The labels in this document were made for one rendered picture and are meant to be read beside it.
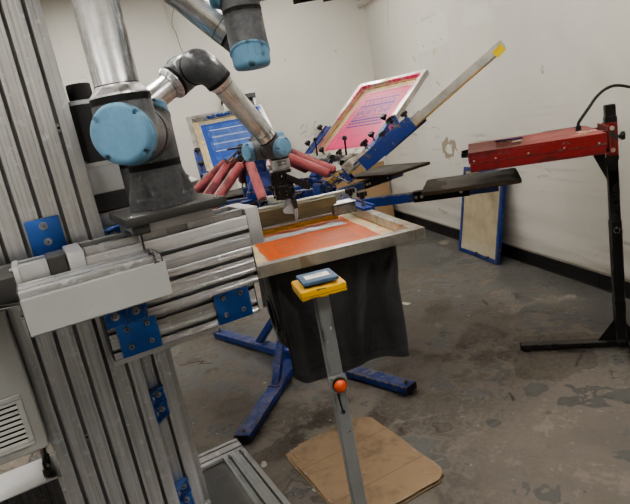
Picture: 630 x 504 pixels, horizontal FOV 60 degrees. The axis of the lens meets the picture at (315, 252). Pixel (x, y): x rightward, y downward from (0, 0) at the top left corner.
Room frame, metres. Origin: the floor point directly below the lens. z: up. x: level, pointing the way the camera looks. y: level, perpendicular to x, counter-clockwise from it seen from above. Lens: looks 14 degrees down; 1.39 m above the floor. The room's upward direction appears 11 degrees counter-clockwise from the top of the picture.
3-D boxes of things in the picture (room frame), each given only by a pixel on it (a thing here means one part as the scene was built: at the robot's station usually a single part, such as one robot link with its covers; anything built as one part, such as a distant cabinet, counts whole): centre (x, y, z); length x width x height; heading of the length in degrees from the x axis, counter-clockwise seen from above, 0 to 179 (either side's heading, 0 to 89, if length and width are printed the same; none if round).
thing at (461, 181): (2.85, -0.42, 0.91); 1.34 x 0.40 x 0.08; 72
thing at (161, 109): (1.25, 0.32, 1.42); 0.13 x 0.12 x 0.14; 1
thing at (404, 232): (2.03, 0.01, 0.97); 0.79 x 0.58 x 0.04; 12
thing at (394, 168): (3.51, -0.28, 0.91); 1.34 x 0.40 x 0.08; 132
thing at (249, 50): (1.14, 0.05, 1.56); 0.11 x 0.08 x 0.11; 1
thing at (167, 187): (1.26, 0.32, 1.31); 0.15 x 0.15 x 0.10
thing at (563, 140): (2.61, -1.13, 1.06); 0.61 x 0.46 x 0.12; 72
